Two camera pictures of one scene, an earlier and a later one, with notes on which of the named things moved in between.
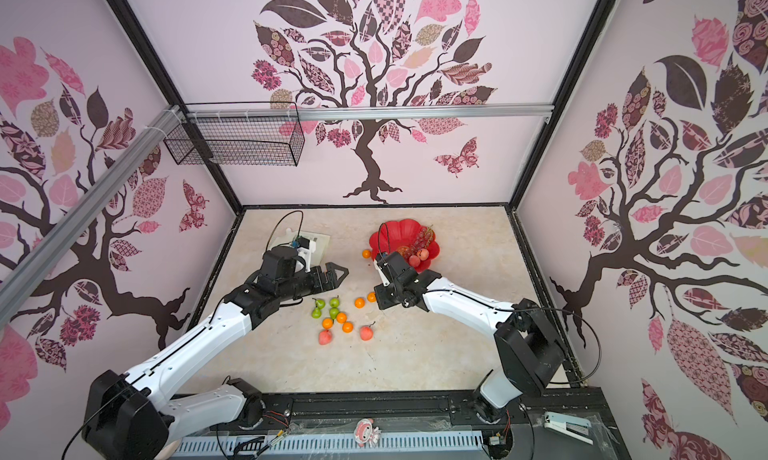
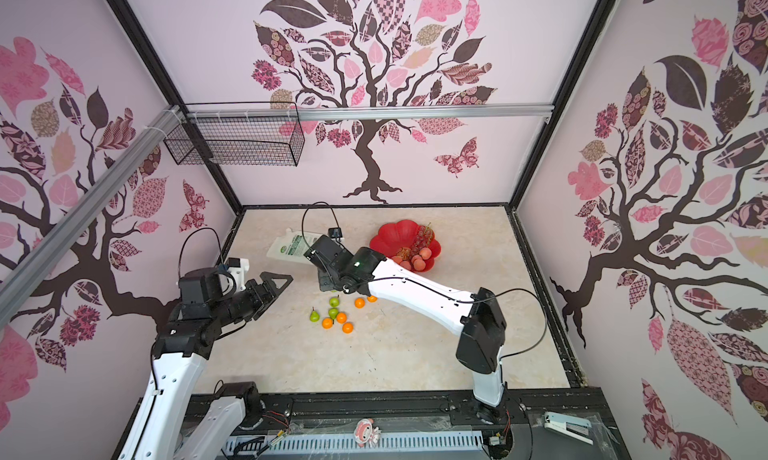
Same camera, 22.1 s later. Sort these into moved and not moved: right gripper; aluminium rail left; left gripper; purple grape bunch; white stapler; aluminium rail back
Moved: right gripper; left gripper
Not moved: aluminium rail back; aluminium rail left; white stapler; purple grape bunch
